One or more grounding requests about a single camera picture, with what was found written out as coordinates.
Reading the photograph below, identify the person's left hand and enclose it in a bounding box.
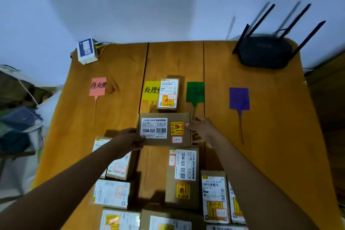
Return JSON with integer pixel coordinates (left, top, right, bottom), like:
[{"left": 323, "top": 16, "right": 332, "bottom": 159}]
[{"left": 112, "top": 128, "right": 146, "bottom": 157}]

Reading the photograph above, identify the person's right hand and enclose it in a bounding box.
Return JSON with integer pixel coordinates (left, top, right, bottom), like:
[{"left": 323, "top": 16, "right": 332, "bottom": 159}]
[{"left": 186, "top": 117, "right": 225, "bottom": 148}]

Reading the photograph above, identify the wide brown labelled carton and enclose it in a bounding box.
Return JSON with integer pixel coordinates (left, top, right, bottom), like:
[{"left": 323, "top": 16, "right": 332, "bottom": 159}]
[{"left": 137, "top": 112, "right": 192, "bottom": 147}]

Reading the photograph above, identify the person's left forearm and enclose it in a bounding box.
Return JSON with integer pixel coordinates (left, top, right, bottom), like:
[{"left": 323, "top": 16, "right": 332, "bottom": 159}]
[{"left": 0, "top": 133, "right": 127, "bottom": 230}]

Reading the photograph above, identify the person's right forearm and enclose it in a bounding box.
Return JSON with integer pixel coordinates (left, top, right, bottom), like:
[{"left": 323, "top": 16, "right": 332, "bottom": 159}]
[{"left": 209, "top": 128, "right": 320, "bottom": 230}]

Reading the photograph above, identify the small brown labelled carton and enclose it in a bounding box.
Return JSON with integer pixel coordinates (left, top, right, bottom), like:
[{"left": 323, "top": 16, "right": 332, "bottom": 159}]
[{"left": 157, "top": 78, "right": 180, "bottom": 111}]

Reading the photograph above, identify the group of labelled cardboard boxes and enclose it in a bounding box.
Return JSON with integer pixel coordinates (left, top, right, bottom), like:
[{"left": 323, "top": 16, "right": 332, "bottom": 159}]
[{"left": 91, "top": 136, "right": 249, "bottom": 230}]

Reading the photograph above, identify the white and blue network box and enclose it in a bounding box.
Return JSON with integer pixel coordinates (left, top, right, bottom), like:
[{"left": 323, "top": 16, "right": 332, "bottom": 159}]
[{"left": 77, "top": 38, "right": 99, "bottom": 65}]

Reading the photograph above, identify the black router with antennas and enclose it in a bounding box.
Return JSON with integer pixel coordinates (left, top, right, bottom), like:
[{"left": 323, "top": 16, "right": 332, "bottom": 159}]
[{"left": 232, "top": 3, "right": 326, "bottom": 70}]

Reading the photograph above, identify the blue cloth bundle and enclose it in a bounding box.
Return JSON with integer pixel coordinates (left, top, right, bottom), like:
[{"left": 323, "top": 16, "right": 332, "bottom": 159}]
[{"left": 0, "top": 106, "right": 43, "bottom": 153}]

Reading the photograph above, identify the dark bag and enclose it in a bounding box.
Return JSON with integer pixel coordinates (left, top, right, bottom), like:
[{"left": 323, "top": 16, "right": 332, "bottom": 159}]
[{"left": 0, "top": 65, "right": 54, "bottom": 109}]

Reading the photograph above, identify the green tag cable tie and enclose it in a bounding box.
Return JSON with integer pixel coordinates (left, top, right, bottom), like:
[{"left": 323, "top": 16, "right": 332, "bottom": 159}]
[{"left": 186, "top": 82, "right": 205, "bottom": 118}]

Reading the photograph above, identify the yellow tag cable tie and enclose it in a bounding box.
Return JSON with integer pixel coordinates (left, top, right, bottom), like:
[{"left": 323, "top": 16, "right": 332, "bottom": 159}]
[{"left": 142, "top": 81, "right": 161, "bottom": 112}]

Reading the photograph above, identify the purple tag cable tie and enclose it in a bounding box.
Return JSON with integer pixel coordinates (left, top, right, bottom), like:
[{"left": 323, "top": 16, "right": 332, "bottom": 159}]
[{"left": 229, "top": 87, "right": 250, "bottom": 146}]

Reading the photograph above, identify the pink tag cable tie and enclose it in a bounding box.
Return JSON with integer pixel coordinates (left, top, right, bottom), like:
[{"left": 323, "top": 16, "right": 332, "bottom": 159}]
[{"left": 89, "top": 77, "right": 107, "bottom": 126}]

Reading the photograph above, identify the yellow cable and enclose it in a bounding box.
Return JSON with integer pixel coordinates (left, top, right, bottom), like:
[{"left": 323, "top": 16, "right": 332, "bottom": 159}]
[{"left": 95, "top": 42, "right": 119, "bottom": 57}]

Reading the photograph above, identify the white cable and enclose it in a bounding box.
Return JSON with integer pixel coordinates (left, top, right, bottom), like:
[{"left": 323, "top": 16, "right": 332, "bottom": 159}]
[{"left": 17, "top": 77, "right": 40, "bottom": 106}]

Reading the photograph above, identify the black router cable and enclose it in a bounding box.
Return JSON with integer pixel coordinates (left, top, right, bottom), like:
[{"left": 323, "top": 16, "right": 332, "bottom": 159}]
[{"left": 272, "top": 28, "right": 291, "bottom": 37}]

